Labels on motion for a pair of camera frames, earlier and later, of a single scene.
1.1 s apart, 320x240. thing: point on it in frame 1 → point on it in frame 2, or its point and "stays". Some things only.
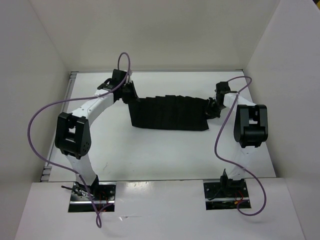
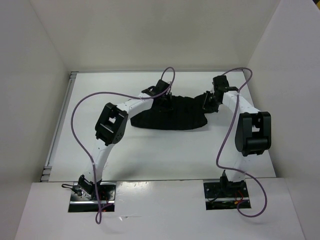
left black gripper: (134, 97) → (168, 107)
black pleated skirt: (169, 112) stays
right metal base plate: (226, 194) stays
